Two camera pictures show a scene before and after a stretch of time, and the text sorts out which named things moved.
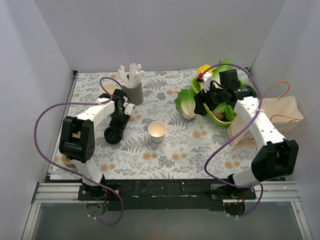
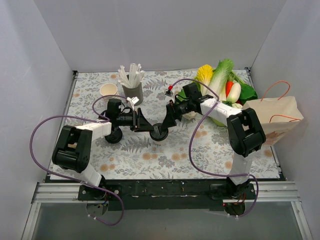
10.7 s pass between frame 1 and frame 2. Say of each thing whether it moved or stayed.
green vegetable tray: stayed
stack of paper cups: stayed
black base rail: stayed
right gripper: moved
